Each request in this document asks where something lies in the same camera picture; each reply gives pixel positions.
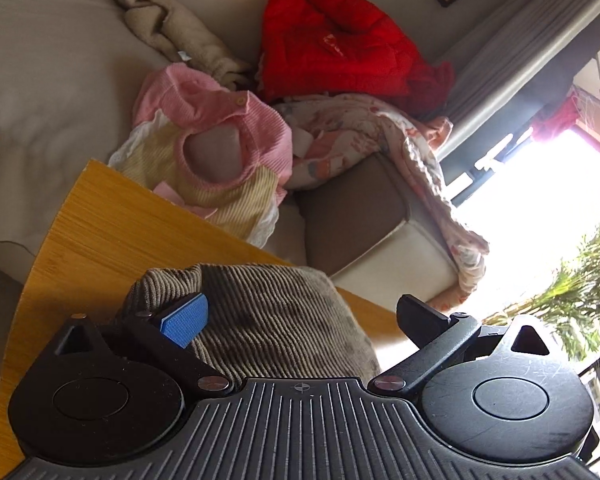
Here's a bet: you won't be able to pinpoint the red padded jacket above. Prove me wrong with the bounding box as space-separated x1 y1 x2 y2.
255 0 456 121

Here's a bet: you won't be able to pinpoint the white floral print pajamas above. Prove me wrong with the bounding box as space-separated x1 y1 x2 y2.
272 95 491 306

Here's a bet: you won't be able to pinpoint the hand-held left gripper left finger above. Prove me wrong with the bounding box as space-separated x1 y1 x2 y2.
54 292 234 397

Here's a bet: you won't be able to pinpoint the red hanging cloth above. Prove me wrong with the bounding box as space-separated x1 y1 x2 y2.
532 87 589 141

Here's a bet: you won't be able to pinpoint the green palm plant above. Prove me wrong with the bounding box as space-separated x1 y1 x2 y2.
485 205 600 361

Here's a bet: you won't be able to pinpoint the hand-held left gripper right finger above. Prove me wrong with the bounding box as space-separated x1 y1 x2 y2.
367 294 554 402

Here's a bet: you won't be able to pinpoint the beige sofa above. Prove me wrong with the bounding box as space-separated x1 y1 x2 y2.
0 0 481 311

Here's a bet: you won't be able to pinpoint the beige towel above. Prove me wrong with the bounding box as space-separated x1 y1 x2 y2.
124 0 254 86

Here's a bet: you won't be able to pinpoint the brown corduroy pants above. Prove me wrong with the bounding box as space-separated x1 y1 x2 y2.
115 262 381 381

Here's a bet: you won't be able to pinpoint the pink and yellow baby garment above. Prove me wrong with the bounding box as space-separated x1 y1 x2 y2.
109 64 295 251

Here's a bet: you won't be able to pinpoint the grey curtain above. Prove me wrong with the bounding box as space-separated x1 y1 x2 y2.
435 0 600 161

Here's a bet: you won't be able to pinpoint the wooden table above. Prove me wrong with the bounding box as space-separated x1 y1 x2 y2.
0 159 416 479

